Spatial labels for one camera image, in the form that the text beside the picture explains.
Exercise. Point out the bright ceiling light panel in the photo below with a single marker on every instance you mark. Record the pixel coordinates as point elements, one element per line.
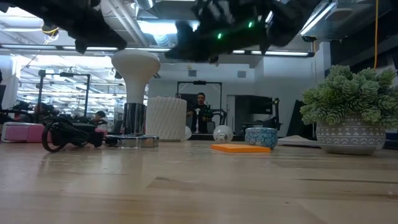
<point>311,21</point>

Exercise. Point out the grey wall vent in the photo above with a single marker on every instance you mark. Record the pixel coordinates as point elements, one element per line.
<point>192,73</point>
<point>242,74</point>

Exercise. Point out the person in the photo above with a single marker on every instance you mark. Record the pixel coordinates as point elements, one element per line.
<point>201,99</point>
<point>100,115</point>

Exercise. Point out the pink case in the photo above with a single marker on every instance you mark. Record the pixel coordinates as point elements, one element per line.
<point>21,133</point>

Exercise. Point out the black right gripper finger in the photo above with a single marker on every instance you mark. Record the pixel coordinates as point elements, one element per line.
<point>189,46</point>

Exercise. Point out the small white light bulb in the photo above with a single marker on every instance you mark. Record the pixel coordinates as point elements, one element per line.
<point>223,133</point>

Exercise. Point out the black leaning panel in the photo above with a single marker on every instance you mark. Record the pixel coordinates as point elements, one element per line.
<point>295,121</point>

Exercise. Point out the orange sticky note pad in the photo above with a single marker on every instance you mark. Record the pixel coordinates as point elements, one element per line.
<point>239,148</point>

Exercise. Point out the black background rig frame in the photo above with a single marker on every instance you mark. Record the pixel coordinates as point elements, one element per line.
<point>88,93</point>
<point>214,83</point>

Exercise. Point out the white ribbed mug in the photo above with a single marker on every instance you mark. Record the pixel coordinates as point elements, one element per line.
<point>166,118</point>

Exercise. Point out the linear ceiling light fixture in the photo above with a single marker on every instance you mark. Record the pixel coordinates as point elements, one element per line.
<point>289,53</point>

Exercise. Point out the black background robot arm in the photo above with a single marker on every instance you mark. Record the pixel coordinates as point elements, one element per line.
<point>223,113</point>

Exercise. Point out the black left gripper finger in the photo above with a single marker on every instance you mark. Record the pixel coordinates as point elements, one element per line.
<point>109,37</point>

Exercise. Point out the green succulent in patterned pot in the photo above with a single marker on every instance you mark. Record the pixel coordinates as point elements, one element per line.
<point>351,137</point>

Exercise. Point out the blue patterned bowl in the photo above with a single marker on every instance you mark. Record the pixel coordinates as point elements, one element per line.
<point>261,138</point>

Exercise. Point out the black ceiling camera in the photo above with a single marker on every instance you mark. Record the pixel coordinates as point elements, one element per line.
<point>308,39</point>

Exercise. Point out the black monitor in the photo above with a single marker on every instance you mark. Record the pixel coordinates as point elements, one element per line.
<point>255,105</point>

